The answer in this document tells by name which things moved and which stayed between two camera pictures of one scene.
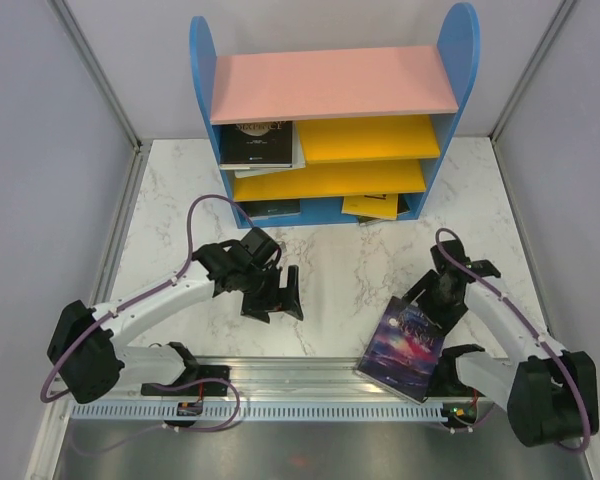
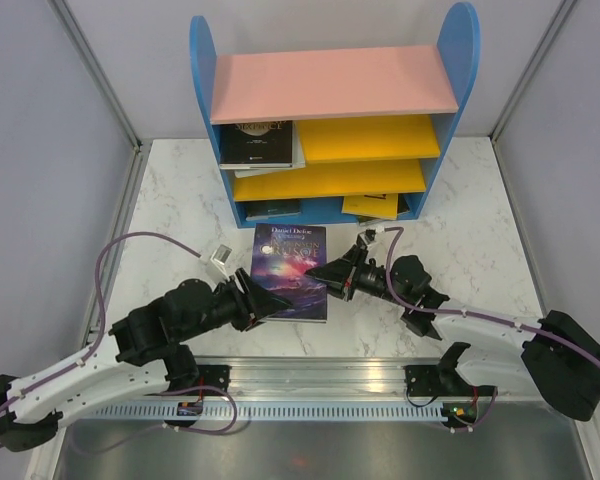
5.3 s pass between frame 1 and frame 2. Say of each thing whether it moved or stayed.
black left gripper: moved
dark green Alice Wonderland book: stayed
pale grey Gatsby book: stayed
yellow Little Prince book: stayed
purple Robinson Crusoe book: moved
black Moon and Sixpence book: stayed
